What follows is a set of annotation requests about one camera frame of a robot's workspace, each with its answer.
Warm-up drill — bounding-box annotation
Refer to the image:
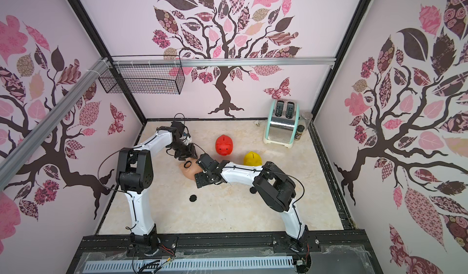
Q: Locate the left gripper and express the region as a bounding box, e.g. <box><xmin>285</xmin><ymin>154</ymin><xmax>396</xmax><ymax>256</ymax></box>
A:
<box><xmin>170</xmin><ymin>139</ymin><xmax>199</xmax><ymax>161</ymax></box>

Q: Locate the peach piggy bank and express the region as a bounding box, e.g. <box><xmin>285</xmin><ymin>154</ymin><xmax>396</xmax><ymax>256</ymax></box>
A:
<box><xmin>179</xmin><ymin>158</ymin><xmax>203</xmax><ymax>181</ymax></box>

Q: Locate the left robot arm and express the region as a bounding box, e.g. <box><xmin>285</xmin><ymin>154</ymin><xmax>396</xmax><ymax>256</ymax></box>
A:
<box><xmin>116</xmin><ymin>121</ymin><xmax>197</xmax><ymax>246</ymax></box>

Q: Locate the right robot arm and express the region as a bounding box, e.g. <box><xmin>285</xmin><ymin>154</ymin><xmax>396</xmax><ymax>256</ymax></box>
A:
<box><xmin>195</xmin><ymin>153</ymin><xmax>306</xmax><ymax>245</ymax></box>

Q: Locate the red piggy bank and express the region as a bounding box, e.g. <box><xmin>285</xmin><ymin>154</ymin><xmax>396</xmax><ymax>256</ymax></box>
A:
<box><xmin>215</xmin><ymin>135</ymin><xmax>234</xmax><ymax>156</ymax></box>

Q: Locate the yellow piggy bank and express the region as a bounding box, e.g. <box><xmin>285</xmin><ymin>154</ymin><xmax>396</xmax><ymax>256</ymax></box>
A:
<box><xmin>243</xmin><ymin>152</ymin><xmax>263</xmax><ymax>167</ymax></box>

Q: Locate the mint chrome toaster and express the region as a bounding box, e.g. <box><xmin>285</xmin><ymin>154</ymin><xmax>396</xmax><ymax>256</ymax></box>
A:
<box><xmin>263</xmin><ymin>99</ymin><xmax>300</xmax><ymax>148</ymax></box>

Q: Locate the glass jar behind toaster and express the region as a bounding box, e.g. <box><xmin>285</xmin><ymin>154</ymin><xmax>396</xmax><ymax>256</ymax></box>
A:
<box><xmin>294</xmin><ymin>111</ymin><xmax>313</xmax><ymax>141</ymax></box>

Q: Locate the black wire basket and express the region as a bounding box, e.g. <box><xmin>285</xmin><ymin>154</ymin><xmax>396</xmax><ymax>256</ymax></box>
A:
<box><xmin>99</xmin><ymin>54</ymin><xmax>185</xmax><ymax>95</ymax></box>

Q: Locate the back aluminium rail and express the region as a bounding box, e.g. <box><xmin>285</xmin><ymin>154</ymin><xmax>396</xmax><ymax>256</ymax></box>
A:
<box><xmin>112</xmin><ymin>57</ymin><xmax>336</xmax><ymax>67</ymax></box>

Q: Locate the aluminium rail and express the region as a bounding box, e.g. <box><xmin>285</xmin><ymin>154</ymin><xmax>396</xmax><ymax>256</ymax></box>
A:
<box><xmin>112</xmin><ymin>57</ymin><xmax>336</xmax><ymax>67</ymax></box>
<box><xmin>1</xmin><ymin>58</ymin><xmax>110</xmax><ymax>190</ymax></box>

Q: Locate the white slotted cable duct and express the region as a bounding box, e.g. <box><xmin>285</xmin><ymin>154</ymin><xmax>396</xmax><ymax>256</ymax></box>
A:
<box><xmin>82</xmin><ymin>256</ymin><xmax>296</xmax><ymax>274</ymax></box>

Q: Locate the black base frame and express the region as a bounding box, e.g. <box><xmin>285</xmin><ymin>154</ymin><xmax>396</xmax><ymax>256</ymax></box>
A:
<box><xmin>68</xmin><ymin>230</ymin><xmax>382</xmax><ymax>274</ymax></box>

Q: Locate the left aluminium rail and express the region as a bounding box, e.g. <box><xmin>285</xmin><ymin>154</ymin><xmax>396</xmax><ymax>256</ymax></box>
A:
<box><xmin>1</xmin><ymin>58</ymin><xmax>110</xmax><ymax>190</ymax></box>

